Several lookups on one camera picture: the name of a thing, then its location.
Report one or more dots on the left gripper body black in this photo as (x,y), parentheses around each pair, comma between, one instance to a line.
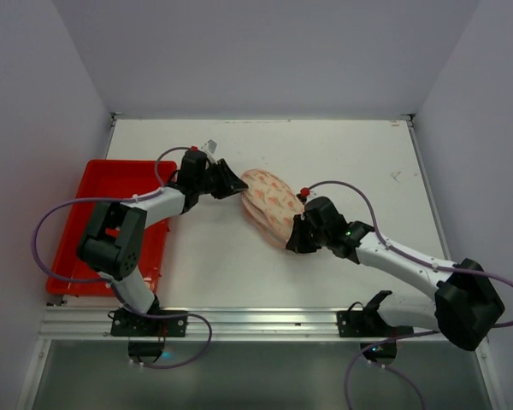
(216,178)

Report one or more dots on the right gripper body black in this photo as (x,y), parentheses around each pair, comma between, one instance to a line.
(302,233)

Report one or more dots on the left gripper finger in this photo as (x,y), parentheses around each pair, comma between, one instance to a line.
(225,191)
(226,179)

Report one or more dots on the floral mesh laundry bag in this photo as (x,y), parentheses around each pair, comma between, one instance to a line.
(270,205)

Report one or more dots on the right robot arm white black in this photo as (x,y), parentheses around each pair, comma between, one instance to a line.
(455,300)

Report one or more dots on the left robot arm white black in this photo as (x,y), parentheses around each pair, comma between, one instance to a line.
(112,241)

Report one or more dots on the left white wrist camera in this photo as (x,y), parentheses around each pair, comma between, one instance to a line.
(208,148)

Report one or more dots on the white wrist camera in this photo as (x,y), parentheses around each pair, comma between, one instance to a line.
(208,148)
(304,194)

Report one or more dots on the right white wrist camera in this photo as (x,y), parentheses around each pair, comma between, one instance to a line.
(304,194)

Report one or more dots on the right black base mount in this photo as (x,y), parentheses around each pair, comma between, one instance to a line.
(360,320)

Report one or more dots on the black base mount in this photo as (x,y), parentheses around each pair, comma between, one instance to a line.
(360,320)
(131,325)

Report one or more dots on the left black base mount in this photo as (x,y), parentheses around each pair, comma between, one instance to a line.
(131,325)

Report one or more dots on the aluminium front rail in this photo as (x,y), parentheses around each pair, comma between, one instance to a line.
(233,325)

